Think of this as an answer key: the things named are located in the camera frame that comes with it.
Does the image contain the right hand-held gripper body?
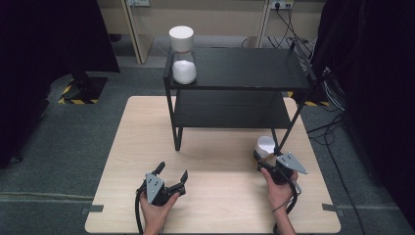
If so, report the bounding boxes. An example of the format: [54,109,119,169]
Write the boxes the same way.
[257,152,309,186]

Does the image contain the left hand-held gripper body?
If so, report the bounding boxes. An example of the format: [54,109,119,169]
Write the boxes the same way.
[138,171,188,208]

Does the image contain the yellow powder spice jar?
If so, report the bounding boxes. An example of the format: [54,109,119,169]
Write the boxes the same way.
[254,135,278,165]

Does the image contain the black two-tier metal rack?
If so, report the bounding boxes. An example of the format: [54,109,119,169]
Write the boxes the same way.
[162,40,318,156]

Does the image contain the person's left hand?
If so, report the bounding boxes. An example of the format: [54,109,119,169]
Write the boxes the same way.
[139,191,181,230]

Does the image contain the person's right hand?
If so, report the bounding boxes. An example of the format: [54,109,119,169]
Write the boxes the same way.
[259,167,300,213]

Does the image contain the grey floor tape piece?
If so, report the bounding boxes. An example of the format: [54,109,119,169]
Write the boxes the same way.
[321,202,346,217]
[80,204,105,215]

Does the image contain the yellow black striped floor tape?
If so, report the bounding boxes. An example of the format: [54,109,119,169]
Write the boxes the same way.
[287,90,331,108]

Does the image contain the white powder spice jar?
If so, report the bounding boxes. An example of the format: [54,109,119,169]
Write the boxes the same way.
[168,25,198,85]

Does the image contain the black stand base striped tape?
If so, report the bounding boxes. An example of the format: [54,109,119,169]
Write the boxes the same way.
[58,75,109,106]

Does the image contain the black curtain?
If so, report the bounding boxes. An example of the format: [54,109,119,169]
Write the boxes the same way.
[312,0,415,226]
[0,0,120,169]

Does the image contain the beige desk partition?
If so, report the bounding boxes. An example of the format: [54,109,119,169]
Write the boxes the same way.
[97,0,327,65]

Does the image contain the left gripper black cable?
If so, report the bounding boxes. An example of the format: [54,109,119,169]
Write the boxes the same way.
[134,186,147,235]

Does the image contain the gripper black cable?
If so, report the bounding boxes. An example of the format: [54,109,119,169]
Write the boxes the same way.
[271,164,300,235]
[134,186,147,235]

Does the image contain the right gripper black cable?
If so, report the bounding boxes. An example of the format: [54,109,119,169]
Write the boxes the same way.
[271,164,300,235]

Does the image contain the black floor cables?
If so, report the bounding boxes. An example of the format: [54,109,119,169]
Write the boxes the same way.
[306,112,368,235]

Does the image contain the black socket cables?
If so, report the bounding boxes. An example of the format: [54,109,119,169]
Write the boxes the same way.
[274,3,315,53]

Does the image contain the white wall socket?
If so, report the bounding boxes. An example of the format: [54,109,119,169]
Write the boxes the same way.
[270,0,295,10]

